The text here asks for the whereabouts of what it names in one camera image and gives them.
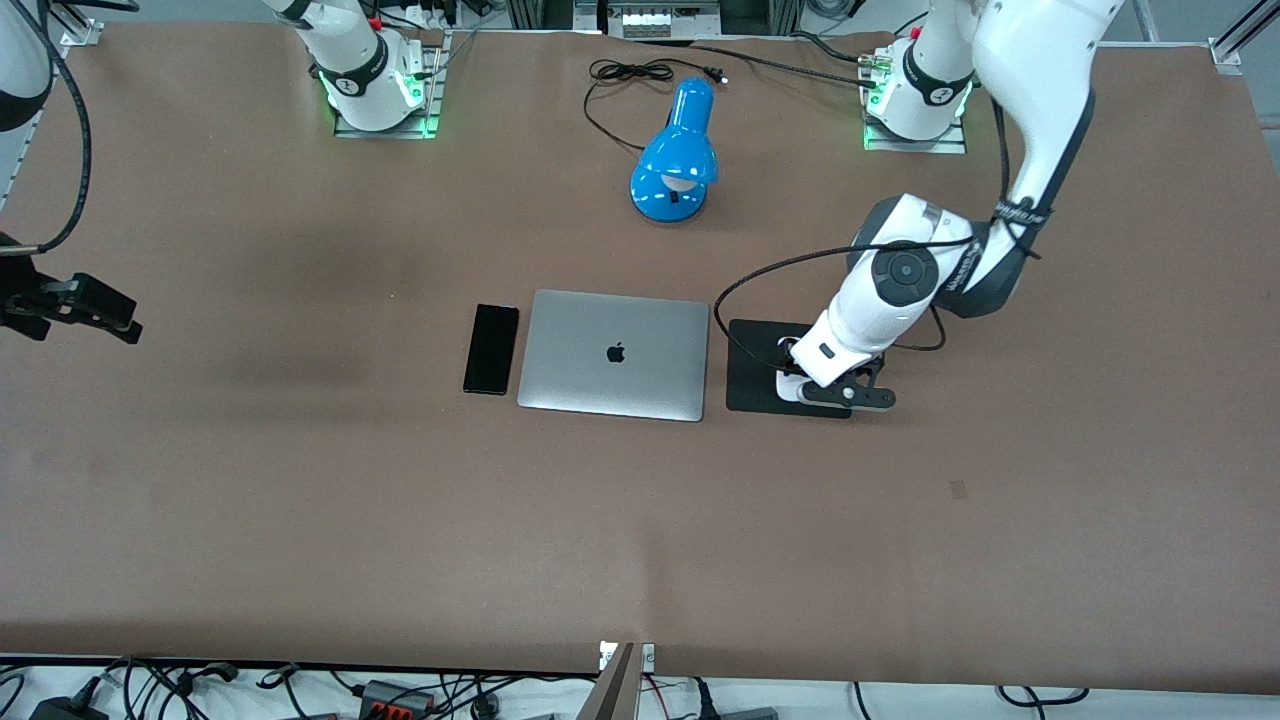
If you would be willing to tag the black smartphone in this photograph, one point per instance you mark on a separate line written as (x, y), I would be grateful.
(491, 350)

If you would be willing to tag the black orange connector box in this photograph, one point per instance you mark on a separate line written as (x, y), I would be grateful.
(390, 695)

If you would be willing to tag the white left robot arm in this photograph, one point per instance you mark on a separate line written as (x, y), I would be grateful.
(1040, 100)

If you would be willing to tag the white metal bracket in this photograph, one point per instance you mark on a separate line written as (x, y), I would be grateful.
(648, 655)

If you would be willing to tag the aluminium table rail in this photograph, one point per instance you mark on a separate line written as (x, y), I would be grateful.
(12, 175)

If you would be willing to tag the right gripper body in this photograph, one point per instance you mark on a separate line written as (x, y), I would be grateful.
(22, 300)

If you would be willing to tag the blue desk lamp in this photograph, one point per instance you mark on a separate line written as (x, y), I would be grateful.
(680, 150)

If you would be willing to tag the grey beam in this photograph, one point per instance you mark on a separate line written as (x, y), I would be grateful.
(615, 695)

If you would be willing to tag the aluminium corner bracket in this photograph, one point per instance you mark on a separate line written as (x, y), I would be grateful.
(1226, 52)
(80, 34)

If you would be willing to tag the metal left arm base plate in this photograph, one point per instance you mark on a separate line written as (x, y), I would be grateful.
(950, 145)

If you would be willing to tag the white computer mouse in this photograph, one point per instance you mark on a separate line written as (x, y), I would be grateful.
(792, 390)

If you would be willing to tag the white power strip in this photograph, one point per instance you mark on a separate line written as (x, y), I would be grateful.
(650, 22)

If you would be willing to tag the silver laptop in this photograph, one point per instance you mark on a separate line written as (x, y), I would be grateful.
(600, 380)

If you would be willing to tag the black mouse pad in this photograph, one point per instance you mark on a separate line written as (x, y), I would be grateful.
(745, 395)

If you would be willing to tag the black power adapter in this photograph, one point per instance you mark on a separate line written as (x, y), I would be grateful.
(70, 710)

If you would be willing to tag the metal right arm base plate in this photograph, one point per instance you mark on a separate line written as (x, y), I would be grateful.
(436, 90)

